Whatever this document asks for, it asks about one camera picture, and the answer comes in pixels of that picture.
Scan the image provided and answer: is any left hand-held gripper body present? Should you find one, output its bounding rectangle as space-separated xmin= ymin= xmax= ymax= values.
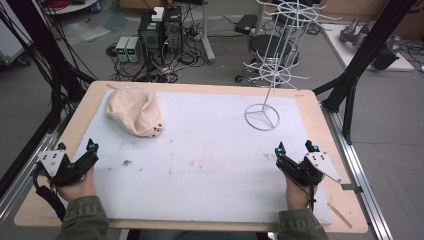
xmin=36 ymin=149 xmax=98 ymax=188

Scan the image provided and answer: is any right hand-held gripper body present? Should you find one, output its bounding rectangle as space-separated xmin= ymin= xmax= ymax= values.
xmin=275 ymin=151 xmax=344 ymax=188

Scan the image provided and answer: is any person's left hand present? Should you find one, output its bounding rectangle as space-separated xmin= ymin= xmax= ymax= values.
xmin=56 ymin=165 xmax=97 ymax=203

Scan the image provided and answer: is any person's right hand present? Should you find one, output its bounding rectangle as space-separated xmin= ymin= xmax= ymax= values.
xmin=285 ymin=173 xmax=319 ymax=212

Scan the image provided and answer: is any beige cloth hat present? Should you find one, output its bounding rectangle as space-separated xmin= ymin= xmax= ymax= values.
xmin=105 ymin=87 xmax=165 ymax=139

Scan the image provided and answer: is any thin wooden stick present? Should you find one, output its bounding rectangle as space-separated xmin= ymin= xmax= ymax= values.
xmin=327 ymin=202 xmax=354 ymax=230

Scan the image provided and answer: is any white foam mat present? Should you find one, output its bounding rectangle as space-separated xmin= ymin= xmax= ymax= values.
xmin=49 ymin=89 xmax=334 ymax=227

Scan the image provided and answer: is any grey power supply unit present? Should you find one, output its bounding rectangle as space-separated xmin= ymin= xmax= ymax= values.
xmin=126 ymin=35 xmax=143 ymax=64
xmin=115 ymin=35 xmax=130 ymax=63

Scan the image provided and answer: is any black round stool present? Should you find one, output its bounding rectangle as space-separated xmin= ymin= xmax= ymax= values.
xmin=248 ymin=33 xmax=300 ymax=67

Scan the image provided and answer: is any white board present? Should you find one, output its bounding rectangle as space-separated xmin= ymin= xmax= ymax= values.
xmin=320 ymin=22 xmax=415 ymax=73

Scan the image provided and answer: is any black computer tower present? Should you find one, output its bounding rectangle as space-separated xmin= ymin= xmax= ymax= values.
xmin=162 ymin=5 xmax=185 ymax=56
xmin=137 ymin=10 xmax=165 ymax=65

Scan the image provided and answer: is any black flat device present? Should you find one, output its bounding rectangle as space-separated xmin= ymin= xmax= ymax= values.
xmin=234 ymin=13 xmax=259 ymax=35

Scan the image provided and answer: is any grey metal table leg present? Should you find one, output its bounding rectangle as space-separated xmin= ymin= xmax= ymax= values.
xmin=199 ymin=0 xmax=217 ymax=65

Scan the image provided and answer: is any white round table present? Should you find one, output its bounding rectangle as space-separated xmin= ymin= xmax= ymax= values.
xmin=42 ymin=0 xmax=101 ymax=16

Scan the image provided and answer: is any white box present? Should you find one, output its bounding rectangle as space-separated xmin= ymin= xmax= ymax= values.
xmin=151 ymin=6 xmax=166 ymax=23

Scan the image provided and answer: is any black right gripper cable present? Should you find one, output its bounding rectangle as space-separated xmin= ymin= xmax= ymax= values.
xmin=304 ymin=169 xmax=317 ymax=213

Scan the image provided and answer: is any aluminium rail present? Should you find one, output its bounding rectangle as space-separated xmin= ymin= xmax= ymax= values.
xmin=320 ymin=105 xmax=395 ymax=240
xmin=0 ymin=109 xmax=75 ymax=225

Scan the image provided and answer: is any small grey metal bracket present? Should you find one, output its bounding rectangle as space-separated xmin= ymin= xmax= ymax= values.
xmin=340 ymin=182 xmax=364 ymax=195

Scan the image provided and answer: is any white wire hat rack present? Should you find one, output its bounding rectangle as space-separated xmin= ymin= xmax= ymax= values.
xmin=242 ymin=0 xmax=343 ymax=132

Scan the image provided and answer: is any black metal frame with cables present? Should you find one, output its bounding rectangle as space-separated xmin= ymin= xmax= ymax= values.
xmin=0 ymin=0 xmax=98 ymax=201

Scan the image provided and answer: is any tangle of floor cables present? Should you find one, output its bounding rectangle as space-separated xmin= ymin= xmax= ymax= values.
xmin=105 ymin=19 xmax=208 ymax=84

